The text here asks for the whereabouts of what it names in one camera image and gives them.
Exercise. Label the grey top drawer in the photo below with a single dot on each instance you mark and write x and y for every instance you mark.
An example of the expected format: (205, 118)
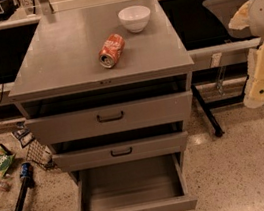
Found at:
(111, 119)

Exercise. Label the clear bottle on floor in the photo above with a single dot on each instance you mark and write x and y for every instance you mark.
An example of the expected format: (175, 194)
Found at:
(5, 185)

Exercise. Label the green chip bag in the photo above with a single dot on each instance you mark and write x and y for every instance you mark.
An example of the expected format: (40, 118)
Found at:
(5, 162)

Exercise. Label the black folding stand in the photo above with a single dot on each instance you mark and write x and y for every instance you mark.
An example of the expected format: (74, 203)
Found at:
(208, 107)

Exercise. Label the grey open bottom drawer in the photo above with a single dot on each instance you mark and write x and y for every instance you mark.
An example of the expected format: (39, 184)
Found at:
(153, 184)

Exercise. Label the white ceramic bowl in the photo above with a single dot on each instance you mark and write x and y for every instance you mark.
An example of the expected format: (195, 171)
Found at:
(134, 18)

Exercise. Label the checkered snack bag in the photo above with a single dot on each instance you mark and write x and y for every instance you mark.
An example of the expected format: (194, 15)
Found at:
(38, 154)

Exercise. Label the red coke can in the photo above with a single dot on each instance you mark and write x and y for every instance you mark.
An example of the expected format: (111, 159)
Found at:
(111, 51)

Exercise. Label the grey middle drawer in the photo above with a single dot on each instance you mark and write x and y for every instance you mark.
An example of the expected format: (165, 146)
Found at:
(121, 152)

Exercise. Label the grey metal drawer cabinet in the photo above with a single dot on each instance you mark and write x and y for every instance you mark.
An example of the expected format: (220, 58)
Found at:
(61, 72)

